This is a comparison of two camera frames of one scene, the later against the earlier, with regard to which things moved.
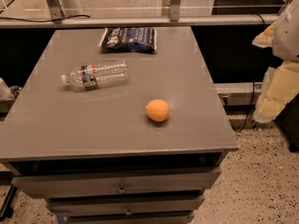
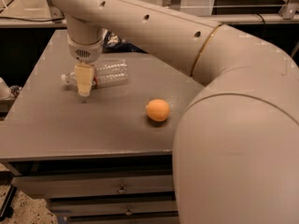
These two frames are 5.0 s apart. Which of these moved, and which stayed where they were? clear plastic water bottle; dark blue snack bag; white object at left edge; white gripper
Moved: white gripper
Stayed: clear plastic water bottle; white object at left edge; dark blue snack bag
